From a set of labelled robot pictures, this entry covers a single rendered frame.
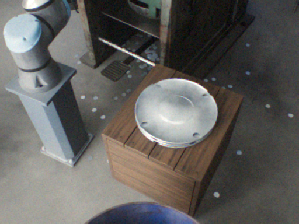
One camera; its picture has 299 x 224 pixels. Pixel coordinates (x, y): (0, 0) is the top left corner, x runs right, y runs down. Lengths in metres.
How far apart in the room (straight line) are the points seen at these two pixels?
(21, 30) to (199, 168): 0.70
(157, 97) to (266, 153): 0.62
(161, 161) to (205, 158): 0.14
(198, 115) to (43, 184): 0.75
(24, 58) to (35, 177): 0.62
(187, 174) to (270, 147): 0.63
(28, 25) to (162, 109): 0.51
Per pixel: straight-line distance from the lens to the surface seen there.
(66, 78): 1.20
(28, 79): 1.16
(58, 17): 1.16
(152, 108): 1.16
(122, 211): 0.90
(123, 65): 1.63
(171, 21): 1.30
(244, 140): 1.58
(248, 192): 1.46
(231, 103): 1.24
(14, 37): 1.07
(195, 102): 1.18
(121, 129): 1.15
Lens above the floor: 1.29
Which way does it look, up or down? 52 degrees down
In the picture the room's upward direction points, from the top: 2 degrees counter-clockwise
